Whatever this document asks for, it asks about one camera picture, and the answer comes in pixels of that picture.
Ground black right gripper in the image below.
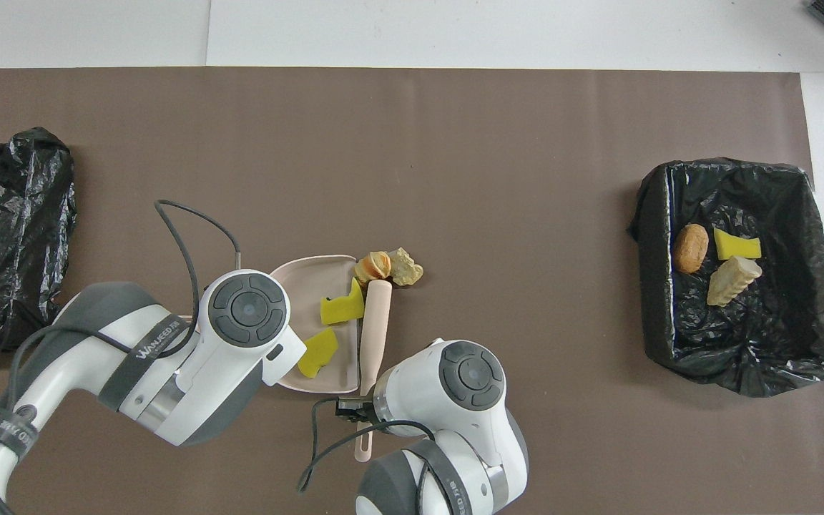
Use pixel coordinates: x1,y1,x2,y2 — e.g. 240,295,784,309
335,396,378,425

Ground plain yellow sponge piece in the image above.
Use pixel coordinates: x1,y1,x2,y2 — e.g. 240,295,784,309
298,328,340,379

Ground beige hand brush black bristles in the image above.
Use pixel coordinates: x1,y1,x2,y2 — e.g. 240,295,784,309
353,279,393,463

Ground yellow sponge piece green backing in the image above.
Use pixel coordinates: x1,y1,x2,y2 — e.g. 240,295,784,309
320,278,366,326

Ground beige plastic dustpan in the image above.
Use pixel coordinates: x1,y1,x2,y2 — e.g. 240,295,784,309
269,255,367,393

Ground pale paper ball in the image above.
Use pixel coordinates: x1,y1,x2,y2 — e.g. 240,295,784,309
388,247,425,287

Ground brown cork chunk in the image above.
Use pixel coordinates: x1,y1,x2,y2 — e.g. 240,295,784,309
673,223,710,274

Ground pale ridged foam chunk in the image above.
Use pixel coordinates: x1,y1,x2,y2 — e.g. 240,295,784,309
707,256,763,308

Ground yellow sponge wedge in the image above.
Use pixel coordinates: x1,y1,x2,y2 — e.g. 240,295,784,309
712,227,762,261

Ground bin covered by black bag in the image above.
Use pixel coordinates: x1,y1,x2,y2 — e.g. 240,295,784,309
0,127,77,353

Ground open bin with black bag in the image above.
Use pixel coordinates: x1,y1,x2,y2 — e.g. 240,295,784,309
627,157,824,398

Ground brown table mat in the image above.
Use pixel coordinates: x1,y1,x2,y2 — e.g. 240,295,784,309
0,68,824,515

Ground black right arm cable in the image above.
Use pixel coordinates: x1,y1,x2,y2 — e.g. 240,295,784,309
298,399,448,495

